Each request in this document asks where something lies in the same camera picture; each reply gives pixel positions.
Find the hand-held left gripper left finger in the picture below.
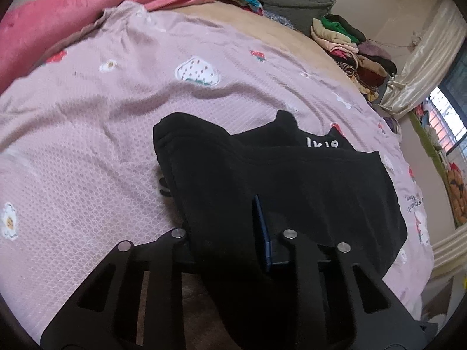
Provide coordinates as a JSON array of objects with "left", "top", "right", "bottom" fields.
[{"left": 39, "top": 228, "right": 201, "bottom": 350}]

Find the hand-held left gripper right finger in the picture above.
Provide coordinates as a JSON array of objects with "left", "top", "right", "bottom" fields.
[{"left": 253, "top": 194, "right": 427, "bottom": 350}]

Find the black garment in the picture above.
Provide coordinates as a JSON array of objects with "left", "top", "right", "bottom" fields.
[{"left": 152, "top": 110, "right": 408, "bottom": 350}]

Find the pile of folded clothes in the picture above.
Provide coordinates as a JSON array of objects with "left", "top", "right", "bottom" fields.
[{"left": 310, "top": 14, "right": 398, "bottom": 103}]

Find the pink printed bedsheet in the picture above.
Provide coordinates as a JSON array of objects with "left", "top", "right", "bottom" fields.
[{"left": 0, "top": 0, "right": 435, "bottom": 345}]

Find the purple cloth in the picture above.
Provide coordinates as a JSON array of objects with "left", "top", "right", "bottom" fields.
[{"left": 385, "top": 116, "right": 402, "bottom": 136}]

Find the green ledge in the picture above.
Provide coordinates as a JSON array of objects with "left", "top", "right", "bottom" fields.
[{"left": 408, "top": 111, "right": 461, "bottom": 228}]

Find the beige mattress pad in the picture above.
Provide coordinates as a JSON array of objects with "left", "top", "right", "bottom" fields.
[{"left": 157, "top": 0, "right": 365, "bottom": 95}]

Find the orange stuffed toy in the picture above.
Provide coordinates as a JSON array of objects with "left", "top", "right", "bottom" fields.
[{"left": 446, "top": 162, "right": 467, "bottom": 225}]

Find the window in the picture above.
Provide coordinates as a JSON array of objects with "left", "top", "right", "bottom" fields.
[{"left": 425, "top": 44, "right": 467, "bottom": 155}]

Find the cream curtain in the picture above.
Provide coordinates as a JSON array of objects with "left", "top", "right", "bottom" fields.
[{"left": 377, "top": 2, "right": 467, "bottom": 118}]

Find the pink fleece blanket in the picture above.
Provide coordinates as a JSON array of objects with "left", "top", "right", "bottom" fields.
[{"left": 0, "top": 0, "right": 219, "bottom": 93}]

